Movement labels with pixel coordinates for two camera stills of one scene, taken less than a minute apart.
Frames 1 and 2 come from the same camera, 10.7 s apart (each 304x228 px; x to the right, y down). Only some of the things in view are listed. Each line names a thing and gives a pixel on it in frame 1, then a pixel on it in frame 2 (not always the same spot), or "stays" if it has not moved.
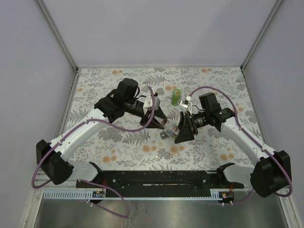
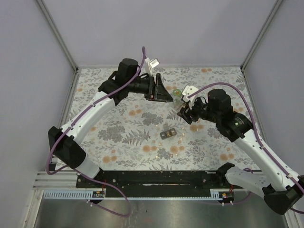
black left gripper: [152, 124] to [161, 93]
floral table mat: [121, 146] stays
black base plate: [158, 180] stays
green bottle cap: [176, 92] stays
